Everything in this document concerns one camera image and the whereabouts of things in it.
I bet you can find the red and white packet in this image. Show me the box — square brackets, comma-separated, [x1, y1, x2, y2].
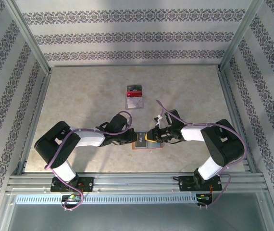
[125, 84, 145, 111]

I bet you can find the aluminium frame post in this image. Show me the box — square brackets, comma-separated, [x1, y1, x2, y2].
[218, 0, 266, 72]
[6, 0, 52, 76]

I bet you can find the aluminium side frame rail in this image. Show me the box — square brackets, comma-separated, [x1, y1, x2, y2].
[216, 67, 258, 173]
[16, 72, 52, 175]

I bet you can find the white card with red print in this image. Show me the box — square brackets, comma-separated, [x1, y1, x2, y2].
[127, 96, 144, 109]

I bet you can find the slotted grey cable duct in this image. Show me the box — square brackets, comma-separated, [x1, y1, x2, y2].
[15, 193, 214, 205]

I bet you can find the aluminium rear frame rail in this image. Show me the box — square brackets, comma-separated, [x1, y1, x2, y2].
[49, 63, 222, 68]

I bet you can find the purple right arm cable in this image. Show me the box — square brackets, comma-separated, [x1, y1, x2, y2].
[155, 100, 248, 210]

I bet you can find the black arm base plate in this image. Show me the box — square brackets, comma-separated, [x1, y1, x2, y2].
[178, 176, 222, 193]
[50, 177, 95, 193]

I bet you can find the brown leather card holder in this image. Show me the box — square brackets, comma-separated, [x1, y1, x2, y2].
[132, 131, 164, 151]

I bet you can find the grey metal panel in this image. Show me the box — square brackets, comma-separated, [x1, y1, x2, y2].
[0, 192, 274, 231]

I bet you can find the small electronics board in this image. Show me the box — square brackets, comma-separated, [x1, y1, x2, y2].
[62, 193, 84, 202]
[196, 193, 212, 201]

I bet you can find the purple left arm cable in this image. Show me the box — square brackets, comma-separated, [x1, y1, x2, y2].
[44, 110, 133, 212]

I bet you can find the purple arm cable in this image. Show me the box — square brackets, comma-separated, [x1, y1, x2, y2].
[155, 100, 248, 210]
[44, 110, 133, 212]

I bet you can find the dark grey VIP card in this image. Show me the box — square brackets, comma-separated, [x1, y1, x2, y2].
[136, 130, 149, 147]

